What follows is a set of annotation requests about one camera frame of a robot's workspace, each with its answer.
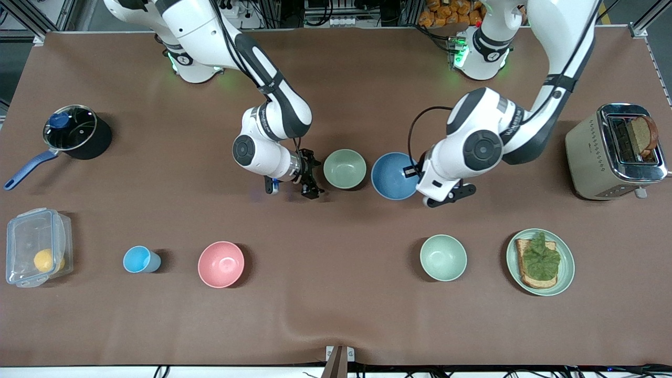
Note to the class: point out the bag of orange buns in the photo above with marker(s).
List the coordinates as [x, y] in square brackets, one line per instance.
[446, 13]

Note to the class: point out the light blue cup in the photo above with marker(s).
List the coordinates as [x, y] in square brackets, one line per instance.
[137, 259]

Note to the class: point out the metal table edge bracket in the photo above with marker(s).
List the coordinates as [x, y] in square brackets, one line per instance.
[340, 362]

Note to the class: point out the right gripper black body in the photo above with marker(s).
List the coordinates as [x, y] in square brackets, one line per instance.
[307, 169]

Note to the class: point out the pale green plate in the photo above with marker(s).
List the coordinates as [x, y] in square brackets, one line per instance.
[567, 268]

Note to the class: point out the glass lid blue knob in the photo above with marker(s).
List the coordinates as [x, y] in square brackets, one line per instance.
[79, 131]

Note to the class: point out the clear plastic lidded container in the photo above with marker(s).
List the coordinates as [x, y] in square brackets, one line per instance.
[26, 236]

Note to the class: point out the brown bread slice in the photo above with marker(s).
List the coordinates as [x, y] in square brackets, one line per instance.
[643, 135]

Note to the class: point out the beige chrome toaster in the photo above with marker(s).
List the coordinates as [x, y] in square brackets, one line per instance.
[585, 157]

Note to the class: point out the yellow lemon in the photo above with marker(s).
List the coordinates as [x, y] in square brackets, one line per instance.
[44, 261]

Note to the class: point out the pale green bowl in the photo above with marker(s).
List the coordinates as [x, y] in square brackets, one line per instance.
[443, 258]
[345, 169]

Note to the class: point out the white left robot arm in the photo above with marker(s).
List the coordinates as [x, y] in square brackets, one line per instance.
[472, 152]

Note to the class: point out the white power strip with plugs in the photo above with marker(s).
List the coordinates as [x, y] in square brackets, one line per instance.
[236, 7]

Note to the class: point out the blue bowl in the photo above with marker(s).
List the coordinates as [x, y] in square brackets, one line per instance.
[391, 178]

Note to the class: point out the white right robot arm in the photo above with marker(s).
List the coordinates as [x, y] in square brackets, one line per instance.
[262, 152]

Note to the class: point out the aluminium frame rail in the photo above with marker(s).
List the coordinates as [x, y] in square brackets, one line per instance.
[643, 26]

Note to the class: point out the toast slice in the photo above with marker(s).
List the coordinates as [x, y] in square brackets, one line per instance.
[538, 283]

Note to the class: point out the small white power strip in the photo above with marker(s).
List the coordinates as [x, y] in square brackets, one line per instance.
[344, 21]

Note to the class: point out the green lettuce leaf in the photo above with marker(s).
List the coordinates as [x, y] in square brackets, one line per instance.
[541, 260]

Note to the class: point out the aluminium frame post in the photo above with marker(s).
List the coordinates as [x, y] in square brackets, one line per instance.
[65, 13]

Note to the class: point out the pink bowl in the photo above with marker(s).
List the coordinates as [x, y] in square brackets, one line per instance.
[220, 265]

